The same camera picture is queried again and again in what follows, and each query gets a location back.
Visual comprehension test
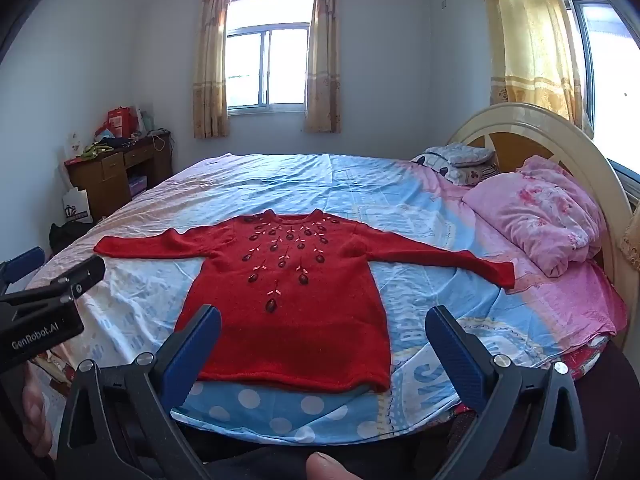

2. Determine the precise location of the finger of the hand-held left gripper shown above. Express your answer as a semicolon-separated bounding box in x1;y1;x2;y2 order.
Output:
45;255;107;306
0;246;47;297

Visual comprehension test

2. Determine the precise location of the person's dark clothing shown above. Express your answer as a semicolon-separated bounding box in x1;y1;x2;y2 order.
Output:
175;417;471;480

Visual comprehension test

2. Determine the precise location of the white paper bag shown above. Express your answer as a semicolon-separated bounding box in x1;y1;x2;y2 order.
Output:
61;187;94;224

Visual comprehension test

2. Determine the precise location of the grey patterned pillow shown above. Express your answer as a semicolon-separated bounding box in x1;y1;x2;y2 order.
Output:
446;142;494;167

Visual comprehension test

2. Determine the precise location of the pink floral quilt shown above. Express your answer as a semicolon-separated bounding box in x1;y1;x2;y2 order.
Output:
461;155;608;278

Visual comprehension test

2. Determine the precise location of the large bright window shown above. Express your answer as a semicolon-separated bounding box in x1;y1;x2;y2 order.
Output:
545;0;640;186

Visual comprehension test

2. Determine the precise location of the brown wooden desk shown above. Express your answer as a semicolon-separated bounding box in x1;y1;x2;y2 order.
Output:
65;131;173;221

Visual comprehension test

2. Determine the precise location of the beige patterned curtain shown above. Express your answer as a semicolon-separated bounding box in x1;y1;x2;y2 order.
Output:
192;0;234;140
306;0;344;134

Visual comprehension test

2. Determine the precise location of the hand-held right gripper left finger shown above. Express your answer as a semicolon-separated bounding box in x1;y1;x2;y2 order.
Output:
55;304;223;480

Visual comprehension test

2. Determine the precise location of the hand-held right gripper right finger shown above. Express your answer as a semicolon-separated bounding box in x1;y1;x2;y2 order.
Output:
424;305;591;480

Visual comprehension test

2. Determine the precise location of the red gift bag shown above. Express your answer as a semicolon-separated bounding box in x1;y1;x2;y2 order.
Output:
103;106;139;140

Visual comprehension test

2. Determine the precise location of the beige lace cloth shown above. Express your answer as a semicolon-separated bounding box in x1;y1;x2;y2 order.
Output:
620;209;640;272

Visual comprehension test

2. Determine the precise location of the red knitted sweater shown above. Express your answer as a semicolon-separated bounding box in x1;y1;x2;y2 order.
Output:
93;208;517;394

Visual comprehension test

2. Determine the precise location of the black bag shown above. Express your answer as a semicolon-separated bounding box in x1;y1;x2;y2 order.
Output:
48;220;94;254

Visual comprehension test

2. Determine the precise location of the sliding glass window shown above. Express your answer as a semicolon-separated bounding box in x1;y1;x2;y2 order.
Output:
225;0;316;116

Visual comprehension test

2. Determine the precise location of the white printed pillow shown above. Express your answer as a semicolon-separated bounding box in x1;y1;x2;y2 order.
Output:
410;146;501;187

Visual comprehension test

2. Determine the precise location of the red printed underblanket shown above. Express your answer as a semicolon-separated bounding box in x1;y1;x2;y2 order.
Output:
562;335;612;378

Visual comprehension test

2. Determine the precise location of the yellow patterned curtain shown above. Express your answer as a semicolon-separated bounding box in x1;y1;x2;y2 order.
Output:
477;0;596;141

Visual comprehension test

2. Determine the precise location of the cream wooden headboard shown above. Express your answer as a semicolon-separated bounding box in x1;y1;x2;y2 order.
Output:
445;102;636;351

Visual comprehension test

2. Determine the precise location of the blue printed bedsheet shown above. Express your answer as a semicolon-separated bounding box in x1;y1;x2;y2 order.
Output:
25;152;631;446

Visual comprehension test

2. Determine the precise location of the person's right hand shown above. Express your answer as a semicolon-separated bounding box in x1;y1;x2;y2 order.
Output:
305;452;351;480

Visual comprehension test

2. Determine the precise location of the person's left hand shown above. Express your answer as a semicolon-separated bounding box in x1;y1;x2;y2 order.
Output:
22;372;53;458

